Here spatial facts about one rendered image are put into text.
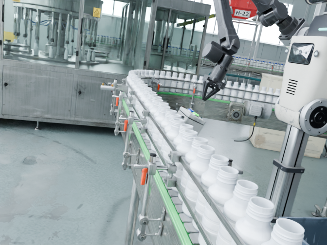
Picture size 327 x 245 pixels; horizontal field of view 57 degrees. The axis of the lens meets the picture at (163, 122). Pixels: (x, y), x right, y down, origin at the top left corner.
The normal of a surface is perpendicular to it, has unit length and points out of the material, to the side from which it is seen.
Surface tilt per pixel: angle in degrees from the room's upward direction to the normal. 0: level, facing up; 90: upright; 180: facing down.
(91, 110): 90
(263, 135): 90
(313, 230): 90
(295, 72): 90
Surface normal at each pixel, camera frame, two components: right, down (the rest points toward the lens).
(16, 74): 0.22, 0.27
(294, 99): -0.96, -0.09
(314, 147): -0.10, 0.20
